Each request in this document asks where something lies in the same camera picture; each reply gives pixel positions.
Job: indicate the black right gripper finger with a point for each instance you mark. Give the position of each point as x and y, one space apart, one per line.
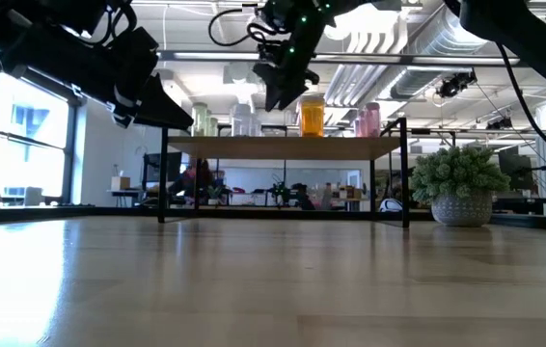
290 91
270 89

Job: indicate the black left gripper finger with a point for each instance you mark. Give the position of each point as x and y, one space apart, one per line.
162 108

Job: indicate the orange medicine bottle white cap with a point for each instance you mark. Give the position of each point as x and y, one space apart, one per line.
312 118

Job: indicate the pink medicine bottle white cap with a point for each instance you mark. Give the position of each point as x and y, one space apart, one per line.
373 120
360 124

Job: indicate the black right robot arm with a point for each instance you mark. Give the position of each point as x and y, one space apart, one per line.
519 29

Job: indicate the black computer monitor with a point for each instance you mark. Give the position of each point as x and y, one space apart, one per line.
155 168
516 168

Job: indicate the white ceiling pipes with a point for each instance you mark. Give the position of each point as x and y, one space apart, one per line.
350 77

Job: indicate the person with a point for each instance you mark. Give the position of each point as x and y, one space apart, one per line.
191 180

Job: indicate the small beige box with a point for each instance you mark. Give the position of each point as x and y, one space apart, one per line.
120 183

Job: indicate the white black round object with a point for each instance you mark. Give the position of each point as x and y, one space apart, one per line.
391 205

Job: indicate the long linear ceiling light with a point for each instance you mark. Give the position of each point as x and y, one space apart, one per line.
446 61

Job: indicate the black spotlight cluster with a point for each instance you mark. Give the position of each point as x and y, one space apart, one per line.
456 85

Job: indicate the green succulent grey pot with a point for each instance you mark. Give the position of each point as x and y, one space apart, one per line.
456 178

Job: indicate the wooden shelf black metal frame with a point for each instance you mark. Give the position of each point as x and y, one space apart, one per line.
278 148

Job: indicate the black-framed window wall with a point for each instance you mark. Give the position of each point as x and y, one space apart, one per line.
27 144

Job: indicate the silver round air duct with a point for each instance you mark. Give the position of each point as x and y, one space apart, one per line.
437 53

